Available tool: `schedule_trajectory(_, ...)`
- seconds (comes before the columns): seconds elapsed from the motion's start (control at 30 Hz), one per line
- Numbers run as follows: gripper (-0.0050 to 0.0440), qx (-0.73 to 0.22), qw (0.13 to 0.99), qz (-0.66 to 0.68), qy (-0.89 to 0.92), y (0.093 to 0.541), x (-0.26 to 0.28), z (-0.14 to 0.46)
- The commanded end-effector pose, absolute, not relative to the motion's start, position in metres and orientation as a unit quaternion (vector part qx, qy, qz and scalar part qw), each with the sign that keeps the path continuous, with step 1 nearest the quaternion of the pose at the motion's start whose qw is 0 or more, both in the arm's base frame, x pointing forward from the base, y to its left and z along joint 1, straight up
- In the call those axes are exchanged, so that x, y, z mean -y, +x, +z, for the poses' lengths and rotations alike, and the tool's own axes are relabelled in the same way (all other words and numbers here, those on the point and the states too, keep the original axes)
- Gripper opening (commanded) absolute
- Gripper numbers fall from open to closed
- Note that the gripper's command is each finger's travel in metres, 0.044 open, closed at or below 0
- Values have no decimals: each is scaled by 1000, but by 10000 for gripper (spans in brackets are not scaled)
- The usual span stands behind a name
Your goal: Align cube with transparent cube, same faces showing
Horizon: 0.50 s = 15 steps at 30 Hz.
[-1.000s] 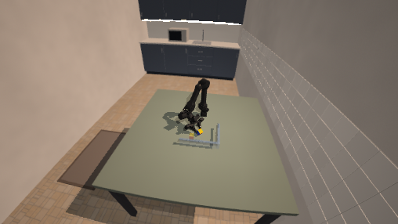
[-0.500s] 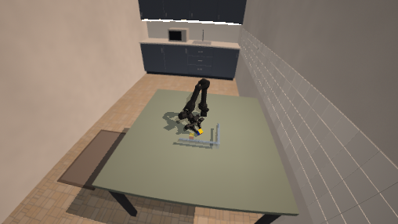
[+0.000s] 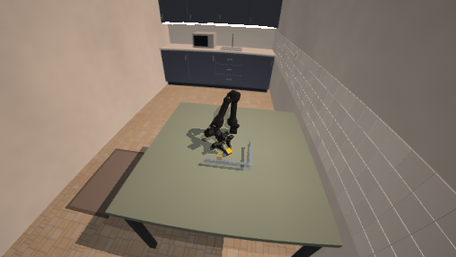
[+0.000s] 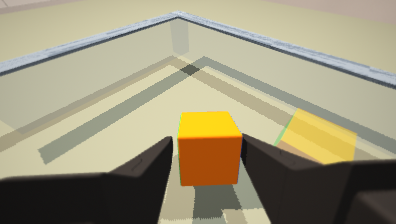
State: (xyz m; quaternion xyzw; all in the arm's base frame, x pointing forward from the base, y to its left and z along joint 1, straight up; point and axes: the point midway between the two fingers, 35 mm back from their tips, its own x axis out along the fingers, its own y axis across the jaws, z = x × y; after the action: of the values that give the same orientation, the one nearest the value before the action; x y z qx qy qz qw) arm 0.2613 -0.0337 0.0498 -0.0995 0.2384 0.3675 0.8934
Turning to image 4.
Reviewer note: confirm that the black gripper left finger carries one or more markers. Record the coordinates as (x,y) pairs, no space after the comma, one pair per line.
(132,193)

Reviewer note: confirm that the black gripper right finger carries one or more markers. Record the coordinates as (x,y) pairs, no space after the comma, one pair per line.
(296,190)

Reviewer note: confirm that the transparent green and yellow cube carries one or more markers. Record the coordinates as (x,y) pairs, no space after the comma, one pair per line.
(316,139)

